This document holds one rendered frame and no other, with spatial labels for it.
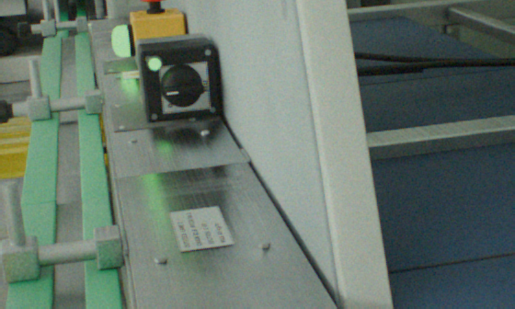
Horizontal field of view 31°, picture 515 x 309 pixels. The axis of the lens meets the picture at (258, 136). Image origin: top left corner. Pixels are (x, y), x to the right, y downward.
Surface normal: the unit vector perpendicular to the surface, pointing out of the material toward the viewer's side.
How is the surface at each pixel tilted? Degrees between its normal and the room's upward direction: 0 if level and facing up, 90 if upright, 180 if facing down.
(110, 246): 90
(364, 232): 90
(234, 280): 90
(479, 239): 90
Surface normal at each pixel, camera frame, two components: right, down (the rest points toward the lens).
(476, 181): -0.07, -0.95
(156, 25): 0.19, 0.27
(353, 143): 0.15, -0.14
